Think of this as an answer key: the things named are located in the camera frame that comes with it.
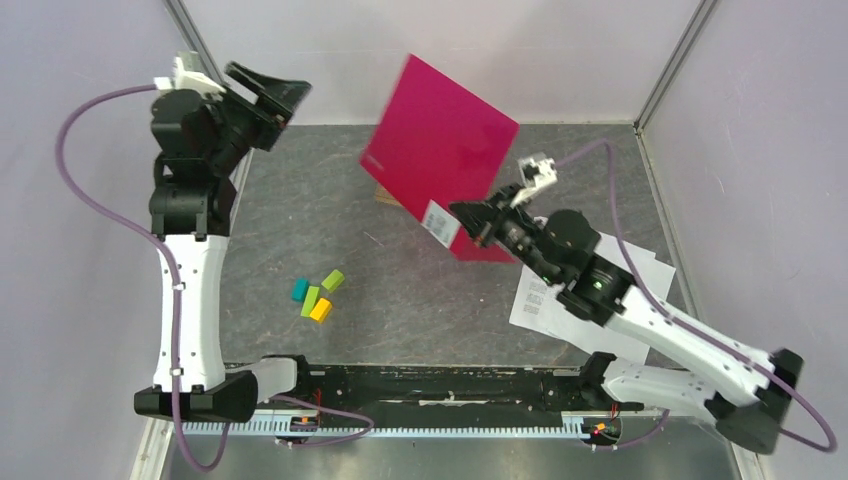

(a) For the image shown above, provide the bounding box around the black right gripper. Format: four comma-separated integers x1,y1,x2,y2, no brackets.
448,182,559,284

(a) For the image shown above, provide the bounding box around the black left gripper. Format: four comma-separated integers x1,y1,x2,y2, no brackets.
207,62,312,174

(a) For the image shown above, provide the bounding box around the red file folder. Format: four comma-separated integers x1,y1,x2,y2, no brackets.
360,55,519,263

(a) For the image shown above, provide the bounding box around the white printed paper stack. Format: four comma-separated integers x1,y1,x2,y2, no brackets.
509,243,676,364

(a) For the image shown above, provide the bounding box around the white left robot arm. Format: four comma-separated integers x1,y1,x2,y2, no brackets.
134,51,314,423

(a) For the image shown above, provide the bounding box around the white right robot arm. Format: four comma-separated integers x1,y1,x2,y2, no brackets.
360,69,802,454

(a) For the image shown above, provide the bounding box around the wooden chessboard box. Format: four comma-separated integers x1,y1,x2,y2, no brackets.
374,185,402,207

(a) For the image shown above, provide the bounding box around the lime green long block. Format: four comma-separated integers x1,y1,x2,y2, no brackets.
300,286,320,317

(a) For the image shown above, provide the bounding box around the teal wooden block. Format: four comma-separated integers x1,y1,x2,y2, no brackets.
290,278,310,302

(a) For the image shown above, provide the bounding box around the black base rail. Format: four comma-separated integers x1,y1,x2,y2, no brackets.
289,364,643,428

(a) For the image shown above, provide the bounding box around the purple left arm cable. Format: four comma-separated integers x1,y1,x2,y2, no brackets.
55,84,376,474

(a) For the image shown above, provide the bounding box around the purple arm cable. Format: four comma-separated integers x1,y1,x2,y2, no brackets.
55,84,376,474
553,138,838,454

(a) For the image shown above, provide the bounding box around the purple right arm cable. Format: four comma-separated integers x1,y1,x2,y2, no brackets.
553,138,838,454

